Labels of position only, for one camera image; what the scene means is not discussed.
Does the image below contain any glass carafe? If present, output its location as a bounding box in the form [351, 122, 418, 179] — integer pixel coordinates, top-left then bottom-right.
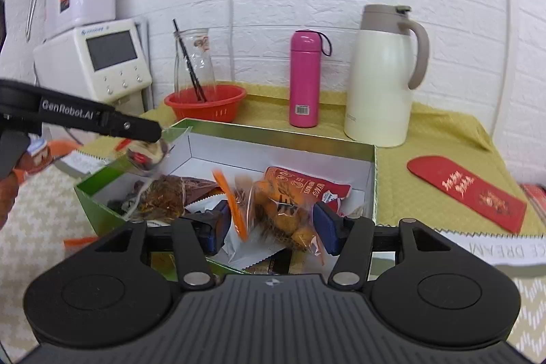
[172, 27, 217, 94]

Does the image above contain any red envelope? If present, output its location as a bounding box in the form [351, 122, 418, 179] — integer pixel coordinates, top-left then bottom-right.
[406, 156, 528, 235]

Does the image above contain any green cardboard box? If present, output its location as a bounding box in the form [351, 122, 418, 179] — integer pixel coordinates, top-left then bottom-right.
[73, 117, 378, 276]

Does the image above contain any clear fruit snack packet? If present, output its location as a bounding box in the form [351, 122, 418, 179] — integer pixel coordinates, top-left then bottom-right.
[114, 126, 193, 178]

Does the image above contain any white appliance with screen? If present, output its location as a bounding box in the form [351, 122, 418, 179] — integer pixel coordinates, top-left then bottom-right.
[33, 17, 154, 114]

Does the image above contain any red plastic basket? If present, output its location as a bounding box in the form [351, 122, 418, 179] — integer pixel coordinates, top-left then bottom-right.
[164, 85, 248, 124]

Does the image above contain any chevron tablecloth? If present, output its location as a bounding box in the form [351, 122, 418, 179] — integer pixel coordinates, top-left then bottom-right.
[0, 153, 546, 362]

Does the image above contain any white wall cable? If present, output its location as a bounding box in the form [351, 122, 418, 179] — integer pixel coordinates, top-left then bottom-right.
[490, 0, 515, 143]

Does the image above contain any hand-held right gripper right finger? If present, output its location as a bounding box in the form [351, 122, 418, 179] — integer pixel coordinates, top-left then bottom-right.
[313, 201, 465, 291]

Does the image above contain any cream thermal jug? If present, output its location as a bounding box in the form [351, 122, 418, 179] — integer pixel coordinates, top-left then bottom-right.
[343, 3, 431, 148]

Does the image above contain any white snack packet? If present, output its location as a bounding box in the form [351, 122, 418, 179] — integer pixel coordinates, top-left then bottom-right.
[224, 219, 295, 273]

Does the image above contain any pink thermos bottle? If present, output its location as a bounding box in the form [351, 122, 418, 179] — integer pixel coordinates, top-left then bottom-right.
[289, 29, 333, 129]

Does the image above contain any red nut pouch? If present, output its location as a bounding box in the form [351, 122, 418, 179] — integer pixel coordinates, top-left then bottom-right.
[261, 165, 352, 216]

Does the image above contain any yellow cloth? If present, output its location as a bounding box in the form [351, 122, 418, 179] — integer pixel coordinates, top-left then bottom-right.
[139, 82, 546, 239]

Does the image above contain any brown tofu packet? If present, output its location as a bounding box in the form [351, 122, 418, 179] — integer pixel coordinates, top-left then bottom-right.
[136, 174, 219, 222]

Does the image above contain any orange peanut packet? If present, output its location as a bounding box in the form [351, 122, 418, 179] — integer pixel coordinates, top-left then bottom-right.
[212, 169, 331, 258]

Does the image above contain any clear orange-trimmed packet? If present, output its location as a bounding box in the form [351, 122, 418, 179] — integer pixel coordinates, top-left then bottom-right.
[63, 236, 100, 250]

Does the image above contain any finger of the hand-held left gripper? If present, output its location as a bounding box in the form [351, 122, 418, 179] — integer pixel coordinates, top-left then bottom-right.
[100, 104, 163, 143]

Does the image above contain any black straw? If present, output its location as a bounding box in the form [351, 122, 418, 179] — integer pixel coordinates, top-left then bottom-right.
[172, 19, 208, 102]

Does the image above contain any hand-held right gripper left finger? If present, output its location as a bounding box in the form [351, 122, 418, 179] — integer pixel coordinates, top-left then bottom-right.
[81, 200, 234, 291]

